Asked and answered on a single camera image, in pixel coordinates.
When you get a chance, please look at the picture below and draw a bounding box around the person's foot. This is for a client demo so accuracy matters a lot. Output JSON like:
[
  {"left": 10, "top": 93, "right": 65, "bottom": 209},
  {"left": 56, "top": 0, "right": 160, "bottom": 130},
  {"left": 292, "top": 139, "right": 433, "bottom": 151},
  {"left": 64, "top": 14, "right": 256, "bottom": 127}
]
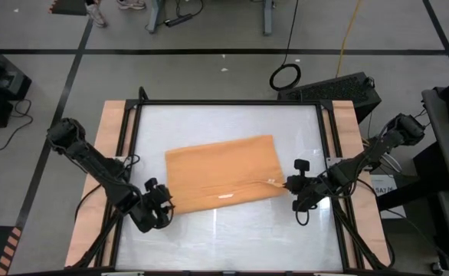
[
  {"left": 84, "top": 2, "right": 108, "bottom": 28},
  {"left": 116, "top": 0, "right": 147, "bottom": 12}
]

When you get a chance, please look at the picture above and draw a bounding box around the black power strip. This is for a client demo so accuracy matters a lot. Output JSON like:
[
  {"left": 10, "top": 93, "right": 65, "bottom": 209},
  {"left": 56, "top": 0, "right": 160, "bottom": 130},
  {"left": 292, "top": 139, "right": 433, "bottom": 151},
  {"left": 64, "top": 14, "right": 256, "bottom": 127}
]
[{"left": 164, "top": 13, "right": 194, "bottom": 28}]

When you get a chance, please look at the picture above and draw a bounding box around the white paper sign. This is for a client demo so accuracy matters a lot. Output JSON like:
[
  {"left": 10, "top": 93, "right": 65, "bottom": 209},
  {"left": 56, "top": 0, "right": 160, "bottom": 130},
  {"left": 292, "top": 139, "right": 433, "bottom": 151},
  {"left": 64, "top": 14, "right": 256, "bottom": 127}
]
[{"left": 369, "top": 174, "right": 408, "bottom": 220}]

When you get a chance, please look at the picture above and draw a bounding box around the black perforated computer tower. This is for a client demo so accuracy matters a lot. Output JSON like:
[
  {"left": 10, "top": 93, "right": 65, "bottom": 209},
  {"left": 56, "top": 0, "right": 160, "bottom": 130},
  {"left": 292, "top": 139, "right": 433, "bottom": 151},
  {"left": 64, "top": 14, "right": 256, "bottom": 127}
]
[{"left": 277, "top": 71, "right": 382, "bottom": 124}]

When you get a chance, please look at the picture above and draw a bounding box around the coiled black floor cable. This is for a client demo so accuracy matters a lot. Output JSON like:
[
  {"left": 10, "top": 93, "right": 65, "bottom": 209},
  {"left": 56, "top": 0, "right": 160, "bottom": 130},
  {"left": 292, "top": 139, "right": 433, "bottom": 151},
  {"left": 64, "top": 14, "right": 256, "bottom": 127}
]
[{"left": 268, "top": 0, "right": 303, "bottom": 92}]

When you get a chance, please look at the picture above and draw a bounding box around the black side desk base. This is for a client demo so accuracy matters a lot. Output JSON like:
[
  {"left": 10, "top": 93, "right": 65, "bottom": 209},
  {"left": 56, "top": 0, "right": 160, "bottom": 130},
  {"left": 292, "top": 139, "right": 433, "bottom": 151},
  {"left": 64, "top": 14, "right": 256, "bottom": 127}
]
[{"left": 376, "top": 141, "right": 449, "bottom": 212}]

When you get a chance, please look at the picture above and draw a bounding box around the orange waffle-weave towel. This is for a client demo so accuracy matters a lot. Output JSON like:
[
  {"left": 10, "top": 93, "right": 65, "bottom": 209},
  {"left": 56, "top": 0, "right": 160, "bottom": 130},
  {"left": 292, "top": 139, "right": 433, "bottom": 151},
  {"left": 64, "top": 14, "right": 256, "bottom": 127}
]
[{"left": 165, "top": 133, "right": 289, "bottom": 215}]

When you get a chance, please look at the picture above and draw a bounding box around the grey desk leg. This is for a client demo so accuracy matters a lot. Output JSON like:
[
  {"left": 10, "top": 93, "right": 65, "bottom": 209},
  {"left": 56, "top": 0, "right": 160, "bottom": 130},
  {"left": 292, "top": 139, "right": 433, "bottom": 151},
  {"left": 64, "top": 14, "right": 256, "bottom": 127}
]
[
  {"left": 261, "top": 0, "right": 276, "bottom": 37},
  {"left": 145, "top": 0, "right": 169, "bottom": 35}
]

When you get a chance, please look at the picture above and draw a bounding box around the black aluminium table frame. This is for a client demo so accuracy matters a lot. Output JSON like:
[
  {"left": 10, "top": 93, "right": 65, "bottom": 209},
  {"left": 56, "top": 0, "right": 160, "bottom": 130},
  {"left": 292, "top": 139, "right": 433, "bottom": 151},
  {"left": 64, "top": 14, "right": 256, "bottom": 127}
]
[{"left": 70, "top": 86, "right": 396, "bottom": 271}]

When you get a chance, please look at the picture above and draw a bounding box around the yellow cable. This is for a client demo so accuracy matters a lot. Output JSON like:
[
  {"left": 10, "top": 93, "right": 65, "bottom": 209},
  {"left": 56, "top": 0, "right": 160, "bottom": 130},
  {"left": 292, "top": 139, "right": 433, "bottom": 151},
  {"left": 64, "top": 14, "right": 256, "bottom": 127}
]
[{"left": 335, "top": 0, "right": 364, "bottom": 79}]

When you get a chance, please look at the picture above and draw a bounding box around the loose black floor cable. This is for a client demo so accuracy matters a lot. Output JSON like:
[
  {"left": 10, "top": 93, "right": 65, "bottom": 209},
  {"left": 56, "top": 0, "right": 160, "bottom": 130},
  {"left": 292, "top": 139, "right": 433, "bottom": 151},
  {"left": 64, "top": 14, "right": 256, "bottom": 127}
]
[{"left": 0, "top": 98, "right": 34, "bottom": 151}]

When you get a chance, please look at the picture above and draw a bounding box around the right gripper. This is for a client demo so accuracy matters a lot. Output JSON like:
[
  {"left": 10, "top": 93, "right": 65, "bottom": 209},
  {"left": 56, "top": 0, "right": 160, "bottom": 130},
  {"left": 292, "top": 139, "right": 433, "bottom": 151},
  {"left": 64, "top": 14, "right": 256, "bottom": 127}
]
[{"left": 284, "top": 159, "right": 331, "bottom": 212}]

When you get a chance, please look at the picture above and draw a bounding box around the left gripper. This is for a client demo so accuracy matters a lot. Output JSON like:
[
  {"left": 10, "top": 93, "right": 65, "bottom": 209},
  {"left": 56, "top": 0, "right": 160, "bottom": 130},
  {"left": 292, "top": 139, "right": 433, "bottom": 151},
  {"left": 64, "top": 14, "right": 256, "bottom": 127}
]
[{"left": 132, "top": 177, "right": 175, "bottom": 234}]

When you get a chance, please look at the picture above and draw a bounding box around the white cable bundle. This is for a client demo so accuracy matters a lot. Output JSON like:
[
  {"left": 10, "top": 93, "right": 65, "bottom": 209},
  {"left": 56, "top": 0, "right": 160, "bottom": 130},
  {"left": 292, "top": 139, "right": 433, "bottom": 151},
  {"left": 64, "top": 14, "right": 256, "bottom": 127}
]
[{"left": 380, "top": 153, "right": 403, "bottom": 174}]

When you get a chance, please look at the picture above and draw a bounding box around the small black orange-striped floor mat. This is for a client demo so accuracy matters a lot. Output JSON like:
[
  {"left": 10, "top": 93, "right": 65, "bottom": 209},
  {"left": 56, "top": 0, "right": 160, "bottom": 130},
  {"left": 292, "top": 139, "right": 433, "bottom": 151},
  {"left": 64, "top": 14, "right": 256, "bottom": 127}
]
[{"left": 48, "top": 0, "right": 88, "bottom": 17}]

